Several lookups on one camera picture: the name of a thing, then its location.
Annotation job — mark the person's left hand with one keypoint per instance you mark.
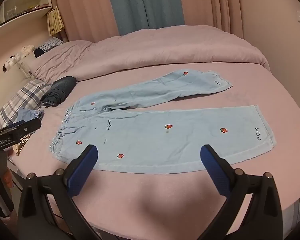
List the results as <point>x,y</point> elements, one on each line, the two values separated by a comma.
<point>8,178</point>

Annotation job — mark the blue curtain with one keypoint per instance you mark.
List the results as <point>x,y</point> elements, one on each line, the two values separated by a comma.
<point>145,5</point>

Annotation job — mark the blue shorts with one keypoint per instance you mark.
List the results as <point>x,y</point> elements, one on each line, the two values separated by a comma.
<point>27,115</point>

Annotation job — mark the blue checked cloth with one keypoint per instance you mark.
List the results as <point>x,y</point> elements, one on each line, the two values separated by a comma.
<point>51,43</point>

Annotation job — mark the small black object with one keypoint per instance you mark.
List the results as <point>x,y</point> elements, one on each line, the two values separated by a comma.
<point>38,52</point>

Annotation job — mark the pink curtain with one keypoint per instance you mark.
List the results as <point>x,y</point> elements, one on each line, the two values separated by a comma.
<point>215,5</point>
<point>85,10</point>

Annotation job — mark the white plush toy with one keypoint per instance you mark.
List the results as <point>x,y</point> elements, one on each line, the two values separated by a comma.
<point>17,56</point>

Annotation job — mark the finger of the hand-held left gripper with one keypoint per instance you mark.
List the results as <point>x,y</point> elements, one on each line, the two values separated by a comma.
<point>27,128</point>

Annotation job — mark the brown patterned cloth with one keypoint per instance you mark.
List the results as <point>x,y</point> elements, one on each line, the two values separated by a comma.
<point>23,143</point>

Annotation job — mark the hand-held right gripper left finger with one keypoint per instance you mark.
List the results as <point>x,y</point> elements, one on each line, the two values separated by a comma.
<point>82,170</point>

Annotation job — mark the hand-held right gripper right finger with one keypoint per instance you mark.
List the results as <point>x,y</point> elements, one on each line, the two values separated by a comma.
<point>215,170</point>

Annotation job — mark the pink duvet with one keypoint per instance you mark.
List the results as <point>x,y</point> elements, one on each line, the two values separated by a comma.
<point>152,50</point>

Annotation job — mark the cream pillow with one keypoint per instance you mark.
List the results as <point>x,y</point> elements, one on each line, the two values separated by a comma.
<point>27,66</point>

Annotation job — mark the light blue strawberry pants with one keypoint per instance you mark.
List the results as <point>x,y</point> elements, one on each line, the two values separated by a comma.
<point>165,145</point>

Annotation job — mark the pink bed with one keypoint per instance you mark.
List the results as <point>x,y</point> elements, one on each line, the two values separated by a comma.
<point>165,200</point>

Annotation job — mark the white shelf cabinet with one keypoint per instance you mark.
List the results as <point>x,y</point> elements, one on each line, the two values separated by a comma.
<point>20,7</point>

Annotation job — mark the dark grey rolled cloth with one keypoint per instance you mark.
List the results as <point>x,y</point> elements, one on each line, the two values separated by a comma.
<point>60,87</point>

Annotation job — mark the plaid pillow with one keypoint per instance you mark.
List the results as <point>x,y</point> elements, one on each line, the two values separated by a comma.
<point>22,95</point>

